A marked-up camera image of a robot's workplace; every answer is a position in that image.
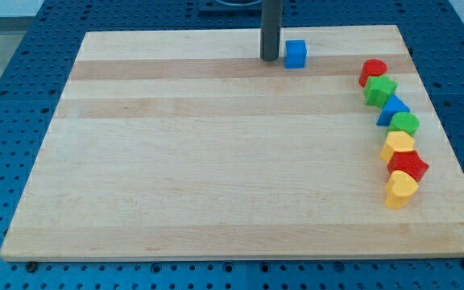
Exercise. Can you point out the blue cube block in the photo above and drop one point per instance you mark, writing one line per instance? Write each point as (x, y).
(295, 53)

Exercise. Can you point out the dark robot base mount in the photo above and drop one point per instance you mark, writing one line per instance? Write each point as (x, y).
(238, 8)

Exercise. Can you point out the yellow heart block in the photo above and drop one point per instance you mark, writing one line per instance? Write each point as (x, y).
(399, 189)

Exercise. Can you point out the red cylinder block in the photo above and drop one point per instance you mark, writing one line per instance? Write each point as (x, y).
(371, 68)

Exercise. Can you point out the red star block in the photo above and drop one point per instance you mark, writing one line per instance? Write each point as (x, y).
(409, 162)

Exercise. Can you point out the green cylinder block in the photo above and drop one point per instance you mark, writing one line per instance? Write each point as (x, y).
(404, 121)

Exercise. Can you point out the light wooden board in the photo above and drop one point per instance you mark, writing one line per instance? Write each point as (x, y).
(185, 145)

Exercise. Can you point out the blue triangle block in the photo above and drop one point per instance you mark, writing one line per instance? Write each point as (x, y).
(393, 106)

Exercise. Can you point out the green star block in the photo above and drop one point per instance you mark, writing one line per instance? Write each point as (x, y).
(378, 90)

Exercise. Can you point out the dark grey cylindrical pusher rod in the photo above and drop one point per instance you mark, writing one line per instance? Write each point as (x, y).
(271, 22)

